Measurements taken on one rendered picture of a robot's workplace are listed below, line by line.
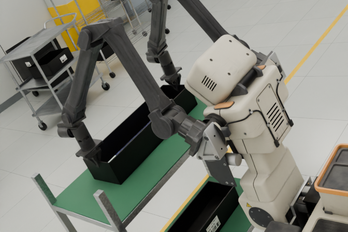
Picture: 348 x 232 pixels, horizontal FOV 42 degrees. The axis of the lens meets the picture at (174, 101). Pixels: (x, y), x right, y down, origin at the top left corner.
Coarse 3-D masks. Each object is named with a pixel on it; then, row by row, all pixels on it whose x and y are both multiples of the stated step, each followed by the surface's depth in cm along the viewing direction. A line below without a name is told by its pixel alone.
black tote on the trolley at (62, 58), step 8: (64, 48) 512; (48, 56) 522; (56, 56) 493; (64, 56) 503; (72, 56) 514; (40, 64) 511; (48, 64) 481; (56, 64) 491; (64, 64) 501; (32, 72) 497; (48, 72) 486
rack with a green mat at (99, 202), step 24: (168, 144) 192; (144, 168) 183; (168, 168) 177; (48, 192) 185; (72, 192) 189; (96, 192) 153; (120, 192) 175; (144, 192) 169; (240, 192) 242; (96, 216) 168; (120, 216) 162; (240, 216) 226
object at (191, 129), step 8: (184, 120) 142; (192, 120) 142; (200, 120) 143; (184, 128) 141; (192, 128) 140; (200, 128) 139; (184, 136) 142; (192, 136) 139; (200, 136) 137; (192, 144) 138; (192, 152) 140
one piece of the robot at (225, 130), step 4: (216, 124) 140; (216, 128) 139; (220, 128) 138; (224, 128) 138; (228, 128) 138; (220, 132) 139; (224, 132) 138; (228, 132) 138; (220, 136) 140; (224, 136) 139; (228, 136) 138; (224, 140) 140
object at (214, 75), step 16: (224, 48) 147; (240, 48) 149; (208, 64) 141; (224, 64) 143; (240, 64) 145; (192, 80) 147; (208, 80) 142; (224, 80) 140; (208, 96) 146; (224, 96) 144
